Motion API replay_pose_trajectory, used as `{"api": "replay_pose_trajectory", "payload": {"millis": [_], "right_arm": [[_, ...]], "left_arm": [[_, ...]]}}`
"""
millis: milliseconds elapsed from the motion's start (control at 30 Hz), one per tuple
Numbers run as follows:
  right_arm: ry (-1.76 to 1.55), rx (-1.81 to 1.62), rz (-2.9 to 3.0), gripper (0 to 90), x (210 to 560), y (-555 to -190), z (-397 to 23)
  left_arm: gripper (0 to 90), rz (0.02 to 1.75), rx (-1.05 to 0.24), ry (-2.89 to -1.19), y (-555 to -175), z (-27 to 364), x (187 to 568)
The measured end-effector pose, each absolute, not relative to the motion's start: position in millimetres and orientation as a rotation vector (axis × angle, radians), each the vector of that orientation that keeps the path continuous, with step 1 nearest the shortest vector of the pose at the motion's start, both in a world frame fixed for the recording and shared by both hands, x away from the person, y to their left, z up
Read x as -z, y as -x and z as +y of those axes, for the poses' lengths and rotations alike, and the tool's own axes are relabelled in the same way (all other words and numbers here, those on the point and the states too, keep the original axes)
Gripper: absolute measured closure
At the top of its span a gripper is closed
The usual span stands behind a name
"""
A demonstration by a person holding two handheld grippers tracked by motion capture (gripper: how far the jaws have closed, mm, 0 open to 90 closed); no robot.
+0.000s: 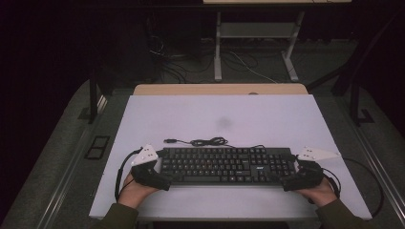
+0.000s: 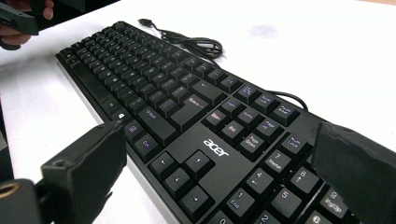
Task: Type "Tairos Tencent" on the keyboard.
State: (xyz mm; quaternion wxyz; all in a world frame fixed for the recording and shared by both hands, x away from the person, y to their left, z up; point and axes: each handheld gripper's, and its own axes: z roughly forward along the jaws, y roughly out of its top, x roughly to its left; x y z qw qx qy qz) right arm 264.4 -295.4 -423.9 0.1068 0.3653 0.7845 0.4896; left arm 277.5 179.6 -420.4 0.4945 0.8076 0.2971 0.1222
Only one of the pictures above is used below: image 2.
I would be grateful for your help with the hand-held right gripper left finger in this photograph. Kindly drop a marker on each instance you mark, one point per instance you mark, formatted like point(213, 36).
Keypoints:
point(84, 168)

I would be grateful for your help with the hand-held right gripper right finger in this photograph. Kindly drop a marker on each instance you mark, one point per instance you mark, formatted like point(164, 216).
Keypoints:
point(361, 174)

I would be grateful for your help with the black computer keyboard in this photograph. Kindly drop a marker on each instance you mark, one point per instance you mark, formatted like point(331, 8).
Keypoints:
point(199, 137)

